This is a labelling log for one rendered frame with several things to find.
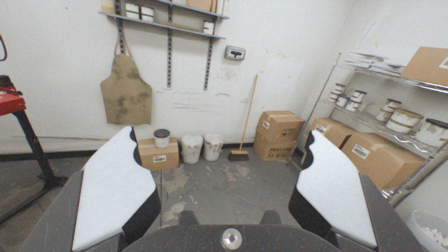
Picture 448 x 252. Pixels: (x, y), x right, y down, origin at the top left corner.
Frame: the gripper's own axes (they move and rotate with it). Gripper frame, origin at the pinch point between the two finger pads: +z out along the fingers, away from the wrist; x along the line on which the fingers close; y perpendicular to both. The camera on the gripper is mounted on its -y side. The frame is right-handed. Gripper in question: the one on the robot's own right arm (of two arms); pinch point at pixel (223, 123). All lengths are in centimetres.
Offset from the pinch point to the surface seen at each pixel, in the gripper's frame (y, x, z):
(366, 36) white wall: -16, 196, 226
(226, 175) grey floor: 171, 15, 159
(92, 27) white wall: -9, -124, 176
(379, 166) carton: 102, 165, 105
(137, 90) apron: 54, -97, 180
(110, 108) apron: 75, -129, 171
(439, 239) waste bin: 134, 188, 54
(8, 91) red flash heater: 36, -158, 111
